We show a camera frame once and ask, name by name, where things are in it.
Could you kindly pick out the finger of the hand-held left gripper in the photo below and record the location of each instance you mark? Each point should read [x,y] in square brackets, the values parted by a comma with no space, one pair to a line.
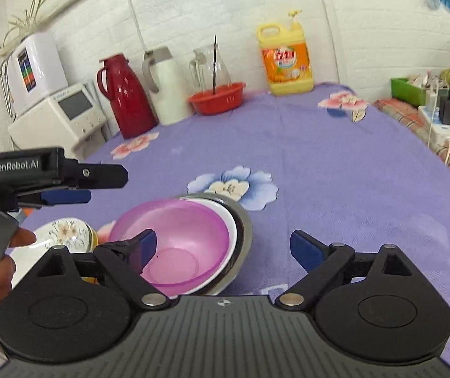
[102,176]
[67,197]

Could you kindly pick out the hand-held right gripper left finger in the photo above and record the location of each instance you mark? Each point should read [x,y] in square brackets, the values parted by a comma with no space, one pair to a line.
[144,250]

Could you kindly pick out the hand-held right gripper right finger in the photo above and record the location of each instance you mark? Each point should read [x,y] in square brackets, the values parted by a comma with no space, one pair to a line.
[305,250]

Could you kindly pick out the floral scalloped plate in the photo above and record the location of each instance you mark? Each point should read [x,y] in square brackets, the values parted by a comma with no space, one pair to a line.
[67,232]

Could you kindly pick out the purple plastic bowl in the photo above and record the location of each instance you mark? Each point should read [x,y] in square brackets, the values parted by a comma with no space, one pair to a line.
[193,236]

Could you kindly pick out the stainless steel bowl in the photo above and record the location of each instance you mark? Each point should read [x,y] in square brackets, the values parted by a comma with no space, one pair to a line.
[246,240]

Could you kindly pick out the large white plate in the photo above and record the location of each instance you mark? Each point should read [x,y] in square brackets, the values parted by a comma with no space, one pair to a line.
[31,254]

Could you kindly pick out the white red-patterned ceramic bowl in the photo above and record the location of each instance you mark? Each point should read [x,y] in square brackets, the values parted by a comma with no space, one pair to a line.
[232,244]

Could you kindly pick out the white countertop water machine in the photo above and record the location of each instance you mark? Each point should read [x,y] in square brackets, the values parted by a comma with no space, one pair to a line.
[51,126]

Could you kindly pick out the red thermos jug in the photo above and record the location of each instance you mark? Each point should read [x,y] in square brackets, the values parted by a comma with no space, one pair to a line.
[130,102]

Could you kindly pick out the purple floral tablecloth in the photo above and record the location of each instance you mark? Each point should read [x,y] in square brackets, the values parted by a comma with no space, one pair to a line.
[327,165]

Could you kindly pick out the white thermos jug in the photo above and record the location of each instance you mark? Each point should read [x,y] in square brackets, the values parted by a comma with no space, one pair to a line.
[173,90]

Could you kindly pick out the white water purifier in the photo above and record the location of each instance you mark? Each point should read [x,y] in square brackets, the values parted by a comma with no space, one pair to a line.
[39,59]

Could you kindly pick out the red plastic basket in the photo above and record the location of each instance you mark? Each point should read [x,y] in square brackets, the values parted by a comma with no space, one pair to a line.
[217,104]

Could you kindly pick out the green potted plant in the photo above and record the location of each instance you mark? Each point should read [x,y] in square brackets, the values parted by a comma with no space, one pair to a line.
[23,21]

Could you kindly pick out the black stirring stick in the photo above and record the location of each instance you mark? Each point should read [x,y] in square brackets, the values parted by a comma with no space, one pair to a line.
[213,67]

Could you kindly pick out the clear glass pitcher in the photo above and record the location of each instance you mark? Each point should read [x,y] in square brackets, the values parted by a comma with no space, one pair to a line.
[224,67]

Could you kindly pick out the plaid cloth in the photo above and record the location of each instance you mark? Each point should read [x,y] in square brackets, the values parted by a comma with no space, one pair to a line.
[402,116]

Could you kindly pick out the white power strip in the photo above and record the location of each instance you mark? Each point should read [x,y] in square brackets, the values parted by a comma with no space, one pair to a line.
[437,134]

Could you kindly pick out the yellow detergent bottle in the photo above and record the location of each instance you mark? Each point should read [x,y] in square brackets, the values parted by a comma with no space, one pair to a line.
[288,67]

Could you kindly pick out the green storage box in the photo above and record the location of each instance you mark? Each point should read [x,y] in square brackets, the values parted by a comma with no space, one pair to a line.
[406,92]

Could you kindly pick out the black charger plug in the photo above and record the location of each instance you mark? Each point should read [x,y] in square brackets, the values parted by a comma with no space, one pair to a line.
[447,112]

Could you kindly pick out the white wall conduit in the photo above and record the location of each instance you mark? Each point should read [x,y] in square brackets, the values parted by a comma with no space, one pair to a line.
[327,27]

